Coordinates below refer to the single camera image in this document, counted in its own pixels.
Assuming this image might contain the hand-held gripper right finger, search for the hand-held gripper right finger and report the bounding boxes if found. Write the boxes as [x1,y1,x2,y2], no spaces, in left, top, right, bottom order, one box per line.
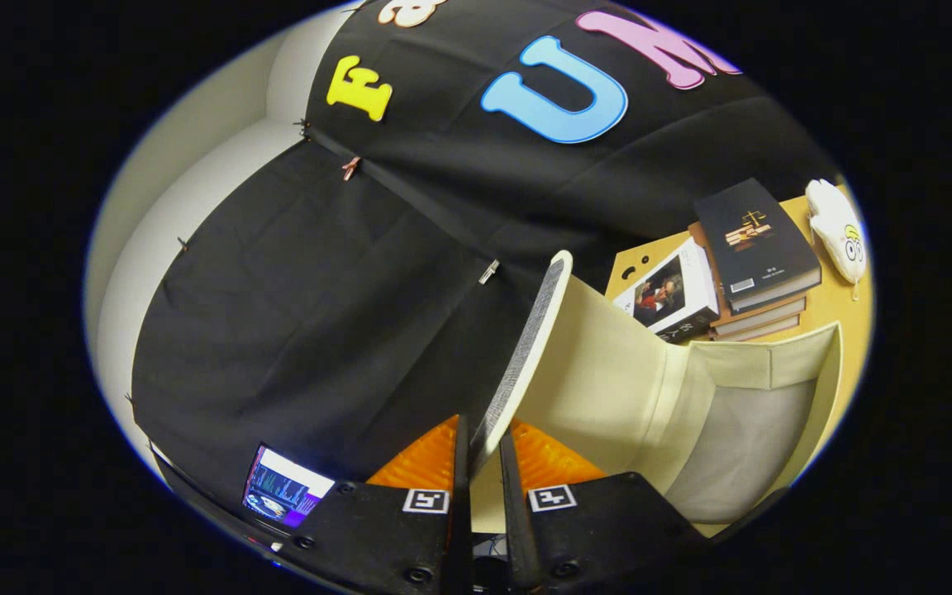
[498,420,708,595]

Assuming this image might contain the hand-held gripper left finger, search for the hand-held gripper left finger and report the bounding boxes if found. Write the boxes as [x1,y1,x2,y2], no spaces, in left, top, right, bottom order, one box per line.
[278,416,474,595]

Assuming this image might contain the grey fabric storage box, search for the grey fabric storage box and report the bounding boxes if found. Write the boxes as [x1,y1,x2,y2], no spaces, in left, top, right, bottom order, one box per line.
[469,250,845,531]

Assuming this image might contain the white portrait cover book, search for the white portrait cover book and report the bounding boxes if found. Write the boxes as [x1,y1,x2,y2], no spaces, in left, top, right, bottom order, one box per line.
[612,238,721,344]

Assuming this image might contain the brown book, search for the brown book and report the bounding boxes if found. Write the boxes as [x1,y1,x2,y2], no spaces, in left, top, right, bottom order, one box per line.
[716,317,801,342]
[688,221,807,336]

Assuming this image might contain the black hardcover book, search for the black hardcover book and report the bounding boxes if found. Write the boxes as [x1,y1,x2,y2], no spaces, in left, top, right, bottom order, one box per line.
[694,178,822,313]

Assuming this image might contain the white plush toy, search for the white plush toy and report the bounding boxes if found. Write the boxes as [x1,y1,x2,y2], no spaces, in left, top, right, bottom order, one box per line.
[805,178,867,300]

